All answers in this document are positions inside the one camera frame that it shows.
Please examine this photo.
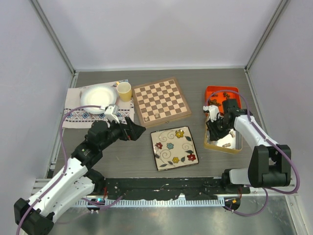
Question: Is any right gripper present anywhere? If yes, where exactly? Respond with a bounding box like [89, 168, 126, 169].
[206, 116, 232, 141]

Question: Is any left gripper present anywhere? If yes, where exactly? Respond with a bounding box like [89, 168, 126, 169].
[99, 116, 145, 150]

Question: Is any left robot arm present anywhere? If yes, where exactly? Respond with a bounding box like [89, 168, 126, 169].
[14, 117, 146, 235]

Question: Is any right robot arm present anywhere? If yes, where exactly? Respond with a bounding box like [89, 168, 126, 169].
[203, 99, 291, 193]

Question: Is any dark chess pieces pile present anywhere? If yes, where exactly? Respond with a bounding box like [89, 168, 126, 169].
[207, 92, 231, 107]

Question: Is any gold metal tin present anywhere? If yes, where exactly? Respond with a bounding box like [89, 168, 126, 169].
[203, 124, 243, 154]

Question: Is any orange plastic box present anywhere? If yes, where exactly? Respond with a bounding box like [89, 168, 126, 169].
[205, 86, 241, 114]

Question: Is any wooden chessboard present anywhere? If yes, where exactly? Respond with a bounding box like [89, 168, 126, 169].
[132, 77, 191, 127]

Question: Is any floral square plate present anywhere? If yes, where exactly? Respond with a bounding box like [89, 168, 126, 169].
[150, 126, 199, 171]

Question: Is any yellow mug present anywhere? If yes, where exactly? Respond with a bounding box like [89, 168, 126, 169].
[116, 82, 132, 102]

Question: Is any white round bowl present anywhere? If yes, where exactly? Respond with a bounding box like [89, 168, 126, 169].
[80, 85, 117, 108]

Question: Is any patterned placemat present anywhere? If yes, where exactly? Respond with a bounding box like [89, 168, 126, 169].
[63, 79, 134, 128]

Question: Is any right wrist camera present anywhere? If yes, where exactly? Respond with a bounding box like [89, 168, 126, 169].
[202, 105, 222, 122]

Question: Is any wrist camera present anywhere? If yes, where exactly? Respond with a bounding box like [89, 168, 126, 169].
[202, 105, 222, 122]
[104, 104, 120, 124]

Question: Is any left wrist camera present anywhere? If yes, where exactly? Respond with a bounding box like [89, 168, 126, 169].
[104, 104, 120, 124]

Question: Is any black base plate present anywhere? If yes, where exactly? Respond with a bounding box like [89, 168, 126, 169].
[88, 177, 250, 201]

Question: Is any white slotted cable duct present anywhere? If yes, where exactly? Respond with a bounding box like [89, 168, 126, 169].
[73, 197, 225, 208]

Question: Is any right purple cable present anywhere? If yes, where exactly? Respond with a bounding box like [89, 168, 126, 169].
[205, 90, 301, 216]

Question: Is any purple cable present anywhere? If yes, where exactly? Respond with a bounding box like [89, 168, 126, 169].
[205, 90, 301, 216]
[16, 105, 108, 235]

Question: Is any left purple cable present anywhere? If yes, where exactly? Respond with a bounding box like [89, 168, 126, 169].
[16, 105, 108, 235]

